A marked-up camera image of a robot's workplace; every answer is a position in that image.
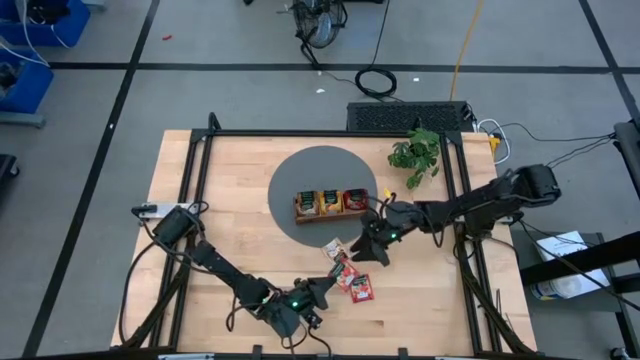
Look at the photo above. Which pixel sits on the black metal beam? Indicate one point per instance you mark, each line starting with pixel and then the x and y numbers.
pixel 580 260

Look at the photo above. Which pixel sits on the grey round mat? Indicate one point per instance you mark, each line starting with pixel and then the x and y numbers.
pixel 320 167

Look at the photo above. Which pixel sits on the dark grey cart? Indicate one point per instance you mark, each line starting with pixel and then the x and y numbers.
pixel 596 239

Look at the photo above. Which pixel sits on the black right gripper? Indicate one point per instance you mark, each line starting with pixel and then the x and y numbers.
pixel 397 220

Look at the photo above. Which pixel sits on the orange mango tea packet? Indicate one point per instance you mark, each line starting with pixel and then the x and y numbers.
pixel 330 201

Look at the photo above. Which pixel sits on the black caster wheel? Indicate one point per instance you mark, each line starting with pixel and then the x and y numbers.
pixel 7 167

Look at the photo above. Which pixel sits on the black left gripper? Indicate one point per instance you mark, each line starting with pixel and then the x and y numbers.
pixel 292 310

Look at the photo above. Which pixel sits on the beige vanilla tea packet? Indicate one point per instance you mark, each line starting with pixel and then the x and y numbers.
pixel 307 202
pixel 334 250

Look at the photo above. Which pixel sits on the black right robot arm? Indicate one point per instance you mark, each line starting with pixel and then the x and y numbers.
pixel 480 200

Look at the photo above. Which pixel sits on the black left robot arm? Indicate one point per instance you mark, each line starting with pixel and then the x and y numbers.
pixel 225 272

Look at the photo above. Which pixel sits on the white booklet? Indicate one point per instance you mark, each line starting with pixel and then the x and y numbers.
pixel 560 245

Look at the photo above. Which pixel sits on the black floor fan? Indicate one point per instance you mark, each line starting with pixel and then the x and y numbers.
pixel 320 25

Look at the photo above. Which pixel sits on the yellow plug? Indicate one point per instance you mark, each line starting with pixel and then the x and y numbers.
pixel 494 145

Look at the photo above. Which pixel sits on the brown wooden compartment tray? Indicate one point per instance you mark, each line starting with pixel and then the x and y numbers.
pixel 325 218

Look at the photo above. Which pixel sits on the blue plastic bin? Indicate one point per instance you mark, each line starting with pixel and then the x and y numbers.
pixel 65 27
pixel 30 87

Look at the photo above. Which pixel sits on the green potted plant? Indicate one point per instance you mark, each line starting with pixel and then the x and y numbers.
pixel 417 152

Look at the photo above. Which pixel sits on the black aluminium table frame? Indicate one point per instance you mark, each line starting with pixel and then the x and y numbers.
pixel 320 133

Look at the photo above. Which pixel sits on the black perforated computer case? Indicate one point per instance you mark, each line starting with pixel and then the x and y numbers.
pixel 407 116

